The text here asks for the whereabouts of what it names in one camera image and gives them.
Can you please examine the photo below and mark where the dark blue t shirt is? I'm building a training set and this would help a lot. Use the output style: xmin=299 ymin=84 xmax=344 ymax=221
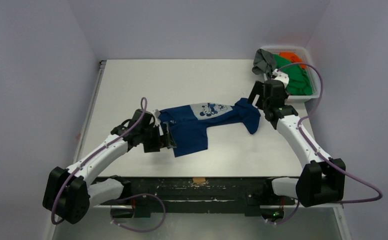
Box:
xmin=158 ymin=98 xmax=261 ymax=158

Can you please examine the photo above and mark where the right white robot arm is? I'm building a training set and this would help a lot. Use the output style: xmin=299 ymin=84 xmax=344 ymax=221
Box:
xmin=247 ymin=79 xmax=346 ymax=207

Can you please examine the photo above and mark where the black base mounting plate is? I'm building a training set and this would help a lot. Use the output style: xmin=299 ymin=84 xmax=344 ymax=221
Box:
xmin=98 ymin=177 xmax=296 ymax=220

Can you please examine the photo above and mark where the green t shirt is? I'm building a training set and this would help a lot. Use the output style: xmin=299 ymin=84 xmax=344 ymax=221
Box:
xmin=274 ymin=54 xmax=313 ymax=96

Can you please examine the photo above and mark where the grey t shirt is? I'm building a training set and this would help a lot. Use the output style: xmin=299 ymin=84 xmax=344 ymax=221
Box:
xmin=252 ymin=48 xmax=277 ymax=77

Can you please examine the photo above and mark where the white plastic laundry basket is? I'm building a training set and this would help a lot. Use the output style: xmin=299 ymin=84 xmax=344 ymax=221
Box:
xmin=261 ymin=45 xmax=321 ymax=104

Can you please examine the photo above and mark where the aluminium frame rail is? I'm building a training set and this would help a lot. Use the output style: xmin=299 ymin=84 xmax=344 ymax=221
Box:
xmin=92 ymin=184 xmax=347 ymax=210

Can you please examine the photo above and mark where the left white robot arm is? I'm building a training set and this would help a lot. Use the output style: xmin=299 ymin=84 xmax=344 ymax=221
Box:
xmin=42 ymin=109 xmax=177 ymax=225

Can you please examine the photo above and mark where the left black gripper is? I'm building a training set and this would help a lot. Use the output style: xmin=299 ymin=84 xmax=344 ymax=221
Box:
xmin=140 ymin=121 xmax=175 ymax=153

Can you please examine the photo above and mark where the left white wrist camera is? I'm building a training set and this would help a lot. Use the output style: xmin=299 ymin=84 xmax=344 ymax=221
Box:
xmin=151 ymin=109 xmax=161 ymax=127

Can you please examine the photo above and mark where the brown tape piece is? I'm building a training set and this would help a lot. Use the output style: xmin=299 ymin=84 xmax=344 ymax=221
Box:
xmin=192 ymin=177 xmax=207 ymax=186

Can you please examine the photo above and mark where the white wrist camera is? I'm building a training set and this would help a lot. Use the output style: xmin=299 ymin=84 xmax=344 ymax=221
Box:
xmin=271 ymin=69 xmax=290 ymax=89
xmin=151 ymin=109 xmax=161 ymax=127

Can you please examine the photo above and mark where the orange t shirt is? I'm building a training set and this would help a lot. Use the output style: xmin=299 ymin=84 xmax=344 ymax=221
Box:
xmin=276 ymin=51 xmax=303 ymax=68

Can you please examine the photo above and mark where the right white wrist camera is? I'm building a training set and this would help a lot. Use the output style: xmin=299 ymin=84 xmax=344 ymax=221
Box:
xmin=271 ymin=69 xmax=290 ymax=89

